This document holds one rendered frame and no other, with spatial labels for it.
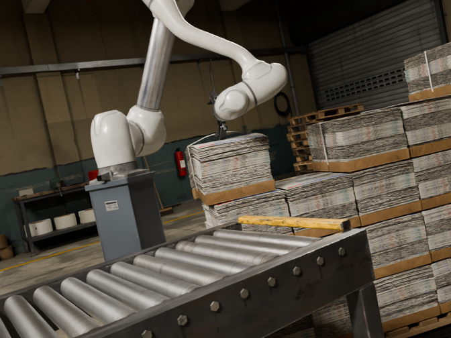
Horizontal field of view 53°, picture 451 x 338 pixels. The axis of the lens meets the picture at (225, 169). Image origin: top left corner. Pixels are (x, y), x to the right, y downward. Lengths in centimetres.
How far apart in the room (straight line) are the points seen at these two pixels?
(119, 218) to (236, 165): 50
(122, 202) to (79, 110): 673
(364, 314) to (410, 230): 103
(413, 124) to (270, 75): 73
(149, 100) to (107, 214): 51
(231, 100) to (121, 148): 51
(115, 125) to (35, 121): 648
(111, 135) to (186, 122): 742
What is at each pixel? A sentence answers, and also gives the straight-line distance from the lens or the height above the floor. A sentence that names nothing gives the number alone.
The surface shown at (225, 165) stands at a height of 97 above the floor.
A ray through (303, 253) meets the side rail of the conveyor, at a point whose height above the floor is 80.
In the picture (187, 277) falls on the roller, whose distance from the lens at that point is 100.
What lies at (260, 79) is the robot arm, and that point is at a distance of 163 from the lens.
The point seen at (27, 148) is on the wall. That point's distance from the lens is 819.
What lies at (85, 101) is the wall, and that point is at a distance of 852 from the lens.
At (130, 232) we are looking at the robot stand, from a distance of 180.
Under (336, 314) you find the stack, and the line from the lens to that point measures 200.
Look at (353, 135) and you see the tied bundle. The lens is 195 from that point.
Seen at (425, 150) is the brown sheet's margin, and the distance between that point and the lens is 211.
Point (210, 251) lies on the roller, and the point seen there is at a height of 79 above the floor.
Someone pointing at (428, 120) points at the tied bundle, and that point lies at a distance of 213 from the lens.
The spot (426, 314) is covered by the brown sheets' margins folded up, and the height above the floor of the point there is 17.
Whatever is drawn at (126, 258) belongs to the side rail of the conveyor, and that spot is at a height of 80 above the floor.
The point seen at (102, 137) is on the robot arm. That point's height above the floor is 117.
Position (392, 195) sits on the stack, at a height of 70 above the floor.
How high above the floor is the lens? 105
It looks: 3 degrees down
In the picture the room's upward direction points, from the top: 12 degrees counter-clockwise
